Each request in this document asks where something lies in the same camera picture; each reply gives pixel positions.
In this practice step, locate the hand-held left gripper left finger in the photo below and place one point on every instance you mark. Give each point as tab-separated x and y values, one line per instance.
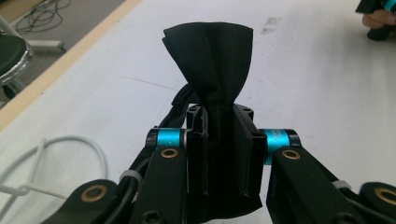
168	174

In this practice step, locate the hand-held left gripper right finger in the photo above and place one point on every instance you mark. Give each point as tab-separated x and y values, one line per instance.
289	180

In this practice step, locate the black bow tie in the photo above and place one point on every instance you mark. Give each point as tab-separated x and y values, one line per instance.
214	62

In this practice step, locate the white foam mat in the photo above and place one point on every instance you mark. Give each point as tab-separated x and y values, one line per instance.
311	93

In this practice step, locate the black round stool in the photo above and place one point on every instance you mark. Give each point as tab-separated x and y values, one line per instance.
12	56

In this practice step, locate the white stand post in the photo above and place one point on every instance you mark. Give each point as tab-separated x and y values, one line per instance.
46	45

